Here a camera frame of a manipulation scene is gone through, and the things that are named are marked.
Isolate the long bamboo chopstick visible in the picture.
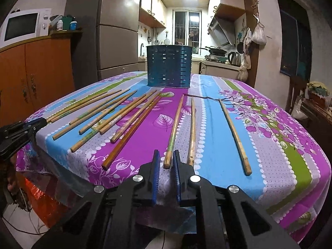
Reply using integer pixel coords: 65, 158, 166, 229
218, 99, 252, 176

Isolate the green-tipped bamboo chopstick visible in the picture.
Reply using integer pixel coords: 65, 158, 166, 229
70, 114, 124, 153

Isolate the worn bamboo chopstick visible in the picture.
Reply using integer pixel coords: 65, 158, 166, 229
187, 97, 196, 166

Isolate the dark brown wooden chopstick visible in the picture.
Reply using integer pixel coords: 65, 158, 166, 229
102, 95, 161, 171

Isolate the green-patterned bamboo chopstick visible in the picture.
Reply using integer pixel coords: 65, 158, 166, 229
163, 95, 184, 169

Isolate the light bamboo chopstick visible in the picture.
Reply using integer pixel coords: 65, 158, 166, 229
98, 89, 157, 134

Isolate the kitchen window with bars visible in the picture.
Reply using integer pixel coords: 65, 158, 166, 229
173, 10, 202, 55

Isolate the orange wooden cabinet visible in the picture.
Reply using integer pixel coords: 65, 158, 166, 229
1, 35, 75, 125

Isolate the floral purple blue tablecloth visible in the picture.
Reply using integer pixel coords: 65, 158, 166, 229
16, 74, 331, 241

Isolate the white microwave oven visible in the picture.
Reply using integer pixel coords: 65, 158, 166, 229
1, 9, 51, 48

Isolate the small white bottle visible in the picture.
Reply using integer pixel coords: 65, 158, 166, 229
56, 19, 63, 31

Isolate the dark wooden side table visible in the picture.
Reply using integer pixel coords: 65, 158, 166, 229
297, 97, 332, 162

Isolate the wooden chair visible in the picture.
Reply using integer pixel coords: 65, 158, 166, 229
285, 76, 307, 114

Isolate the grey multi-door refrigerator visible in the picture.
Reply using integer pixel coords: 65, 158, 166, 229
65, 0, 140, 89

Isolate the potted plant with flowers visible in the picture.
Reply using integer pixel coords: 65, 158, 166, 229
307, 81, 330, 108

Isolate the steel electric kettle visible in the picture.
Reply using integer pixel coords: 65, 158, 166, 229
227, 52, 241, 67

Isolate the blue perforated utensil holder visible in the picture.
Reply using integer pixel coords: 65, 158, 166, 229
147, 45, 192, 88

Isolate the black wok on stove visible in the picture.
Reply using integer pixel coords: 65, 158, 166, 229
200, 46, 227, 57

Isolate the hanging white plastic bag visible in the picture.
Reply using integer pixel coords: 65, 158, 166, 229
251, 22, 267, 45

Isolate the steel range hood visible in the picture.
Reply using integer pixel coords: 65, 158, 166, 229
208, 16, 236, 47

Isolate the dark window frame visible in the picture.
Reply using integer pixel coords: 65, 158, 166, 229
277, 0, 312, 81

